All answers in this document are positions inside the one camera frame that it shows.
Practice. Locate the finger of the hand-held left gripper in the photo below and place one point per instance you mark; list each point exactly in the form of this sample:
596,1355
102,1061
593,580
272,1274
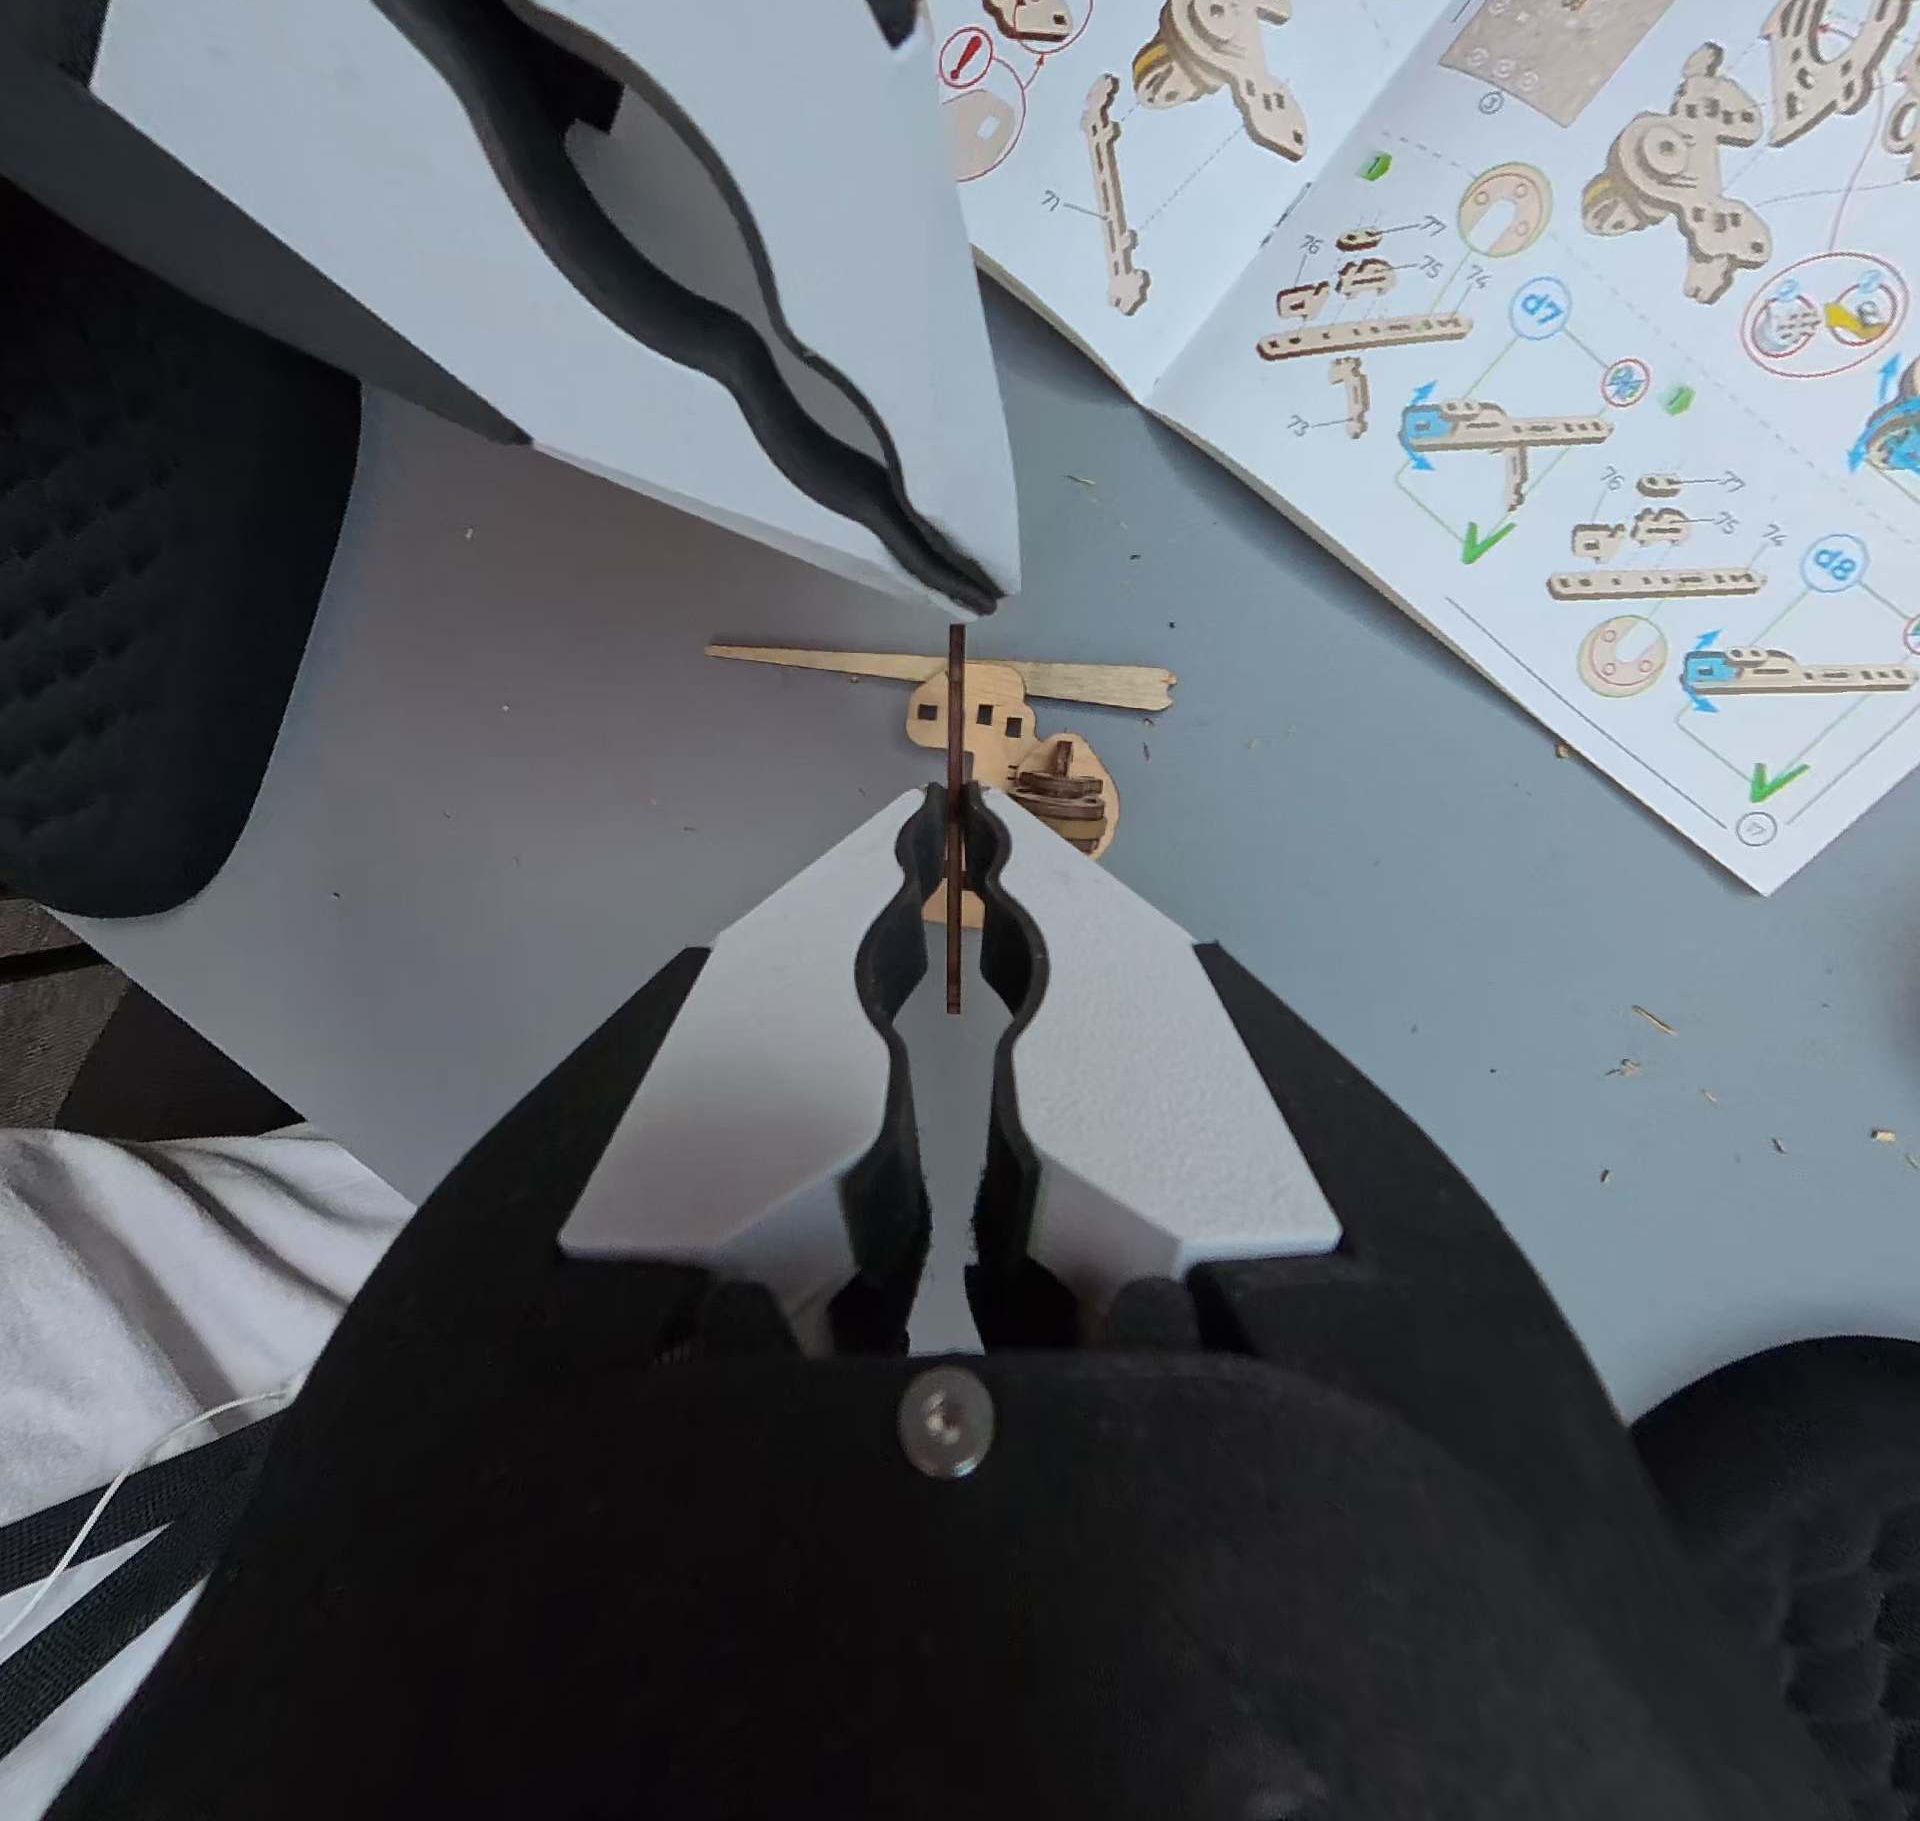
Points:
377,202
841,202

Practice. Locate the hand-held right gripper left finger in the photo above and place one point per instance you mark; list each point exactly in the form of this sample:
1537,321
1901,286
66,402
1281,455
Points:
718,1099

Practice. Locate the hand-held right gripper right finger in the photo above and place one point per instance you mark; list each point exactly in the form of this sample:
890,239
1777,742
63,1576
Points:
1156,1099

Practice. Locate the wooden plate with wheel assembly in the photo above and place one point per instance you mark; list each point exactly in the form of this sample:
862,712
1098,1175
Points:
926,747

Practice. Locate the thin dark wooden strip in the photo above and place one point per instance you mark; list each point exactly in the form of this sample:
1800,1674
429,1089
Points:
955,683

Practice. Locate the black foam pad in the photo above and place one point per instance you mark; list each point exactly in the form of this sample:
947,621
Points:
135,578

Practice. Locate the flat wooden stick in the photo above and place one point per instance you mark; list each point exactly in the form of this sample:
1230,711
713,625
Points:
793,658

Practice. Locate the printed assembly instruction booklet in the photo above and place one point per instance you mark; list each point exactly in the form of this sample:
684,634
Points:
1350,350

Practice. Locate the person's white shirt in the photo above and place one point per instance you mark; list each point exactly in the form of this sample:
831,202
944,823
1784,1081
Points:
135,1281

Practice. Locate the black mesh chair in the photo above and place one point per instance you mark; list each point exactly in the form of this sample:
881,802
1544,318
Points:
1800,1554

